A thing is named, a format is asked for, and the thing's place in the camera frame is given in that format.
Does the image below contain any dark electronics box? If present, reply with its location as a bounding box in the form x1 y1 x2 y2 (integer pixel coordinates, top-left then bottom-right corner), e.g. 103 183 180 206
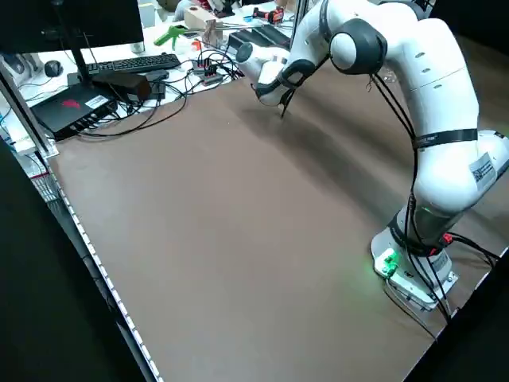
228 25 293 51

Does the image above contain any grey hub with red plugs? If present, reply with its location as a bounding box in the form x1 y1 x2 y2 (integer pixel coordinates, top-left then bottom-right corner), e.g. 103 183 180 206
192 58 223 85

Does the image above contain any orange power drill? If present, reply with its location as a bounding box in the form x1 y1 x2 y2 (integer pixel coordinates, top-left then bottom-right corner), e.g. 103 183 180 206
253 6 284 24

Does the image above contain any small wooden block stand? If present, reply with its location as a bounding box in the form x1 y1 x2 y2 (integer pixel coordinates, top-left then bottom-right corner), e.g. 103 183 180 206
203 18 223 48

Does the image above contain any light wooden box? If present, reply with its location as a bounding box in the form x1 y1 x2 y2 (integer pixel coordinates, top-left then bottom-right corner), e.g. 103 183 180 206
182 6 224 33

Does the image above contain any green caulking gun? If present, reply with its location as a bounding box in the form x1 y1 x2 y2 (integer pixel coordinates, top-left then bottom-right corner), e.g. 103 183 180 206
153 23 188 52

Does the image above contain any black keyboard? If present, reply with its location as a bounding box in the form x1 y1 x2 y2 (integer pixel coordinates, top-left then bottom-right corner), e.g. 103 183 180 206
84 53 182 76

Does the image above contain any black power brick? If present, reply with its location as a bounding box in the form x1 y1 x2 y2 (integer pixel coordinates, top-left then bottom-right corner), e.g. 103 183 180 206
93 73 153 101

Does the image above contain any grey upright box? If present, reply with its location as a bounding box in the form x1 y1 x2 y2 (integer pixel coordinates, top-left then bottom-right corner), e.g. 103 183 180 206
137 0 157 28

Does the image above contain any black computer monitor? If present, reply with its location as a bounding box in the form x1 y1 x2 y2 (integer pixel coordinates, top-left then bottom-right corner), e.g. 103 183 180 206
0 0 145 53

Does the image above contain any black box with red logo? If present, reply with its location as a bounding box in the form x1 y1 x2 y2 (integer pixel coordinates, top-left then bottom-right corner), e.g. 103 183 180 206
30 85 120 141

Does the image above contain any black stand pole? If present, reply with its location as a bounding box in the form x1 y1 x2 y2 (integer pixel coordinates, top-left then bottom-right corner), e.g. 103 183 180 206
55 0 95 87

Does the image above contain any black computer mouse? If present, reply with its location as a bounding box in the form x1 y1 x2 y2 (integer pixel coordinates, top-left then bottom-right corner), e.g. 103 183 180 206
43 59 64 78

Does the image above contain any white toothed edge strip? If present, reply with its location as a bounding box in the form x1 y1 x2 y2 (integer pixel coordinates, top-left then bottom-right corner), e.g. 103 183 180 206
39 157 164 382

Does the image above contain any silver aluminium post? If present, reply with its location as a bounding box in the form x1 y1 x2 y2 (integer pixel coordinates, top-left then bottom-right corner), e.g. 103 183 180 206
291 0 305 41

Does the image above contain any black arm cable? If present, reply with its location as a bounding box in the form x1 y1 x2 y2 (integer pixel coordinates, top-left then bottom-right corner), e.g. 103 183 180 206
365 73 454 322

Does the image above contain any long black cable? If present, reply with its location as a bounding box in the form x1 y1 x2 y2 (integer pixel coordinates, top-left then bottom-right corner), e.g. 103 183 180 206
77 73 188 138

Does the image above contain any black base cable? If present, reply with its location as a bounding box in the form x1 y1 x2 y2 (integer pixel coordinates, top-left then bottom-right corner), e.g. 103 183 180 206
445 232 501 268
382 278 439 344

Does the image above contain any silver aluminium frame rail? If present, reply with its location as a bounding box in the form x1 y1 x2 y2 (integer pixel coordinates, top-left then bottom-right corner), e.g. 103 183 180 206
0 59 59 157

